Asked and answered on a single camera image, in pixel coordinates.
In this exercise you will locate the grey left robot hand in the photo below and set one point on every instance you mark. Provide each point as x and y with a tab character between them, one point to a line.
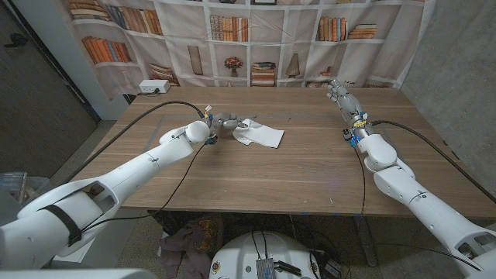
224	119

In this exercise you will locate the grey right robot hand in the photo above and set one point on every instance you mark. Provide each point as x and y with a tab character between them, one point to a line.
348	102

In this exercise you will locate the white shipping package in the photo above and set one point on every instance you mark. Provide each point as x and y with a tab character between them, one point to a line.
263	135

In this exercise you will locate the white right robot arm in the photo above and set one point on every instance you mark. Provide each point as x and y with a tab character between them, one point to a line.
426	201

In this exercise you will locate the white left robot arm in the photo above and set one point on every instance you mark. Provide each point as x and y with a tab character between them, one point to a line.
135	170

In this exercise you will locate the printed bookshelf backdrop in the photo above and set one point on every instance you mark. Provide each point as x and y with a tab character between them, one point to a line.
182	58

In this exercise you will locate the white power strip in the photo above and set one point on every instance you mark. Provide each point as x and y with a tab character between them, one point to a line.
153	86

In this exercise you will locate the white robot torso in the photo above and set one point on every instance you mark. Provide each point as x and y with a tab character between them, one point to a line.
240	252

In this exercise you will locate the crumpled dark cloth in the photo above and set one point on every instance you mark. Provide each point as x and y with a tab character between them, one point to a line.
182	248

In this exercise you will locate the grey table leg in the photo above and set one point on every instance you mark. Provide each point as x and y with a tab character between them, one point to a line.
366	244

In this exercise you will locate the small silver box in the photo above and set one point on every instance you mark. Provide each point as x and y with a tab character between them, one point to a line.
265	269

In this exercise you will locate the black bar on torso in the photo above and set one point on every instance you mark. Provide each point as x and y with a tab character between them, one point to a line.
288	268

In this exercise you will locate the dark door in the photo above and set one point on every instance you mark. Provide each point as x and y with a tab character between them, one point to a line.
38	116

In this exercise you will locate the clear plastic bin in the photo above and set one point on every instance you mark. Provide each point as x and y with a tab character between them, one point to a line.
13	186

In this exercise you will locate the person's grey trouser leg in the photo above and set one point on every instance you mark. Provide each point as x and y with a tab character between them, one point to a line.
7	207

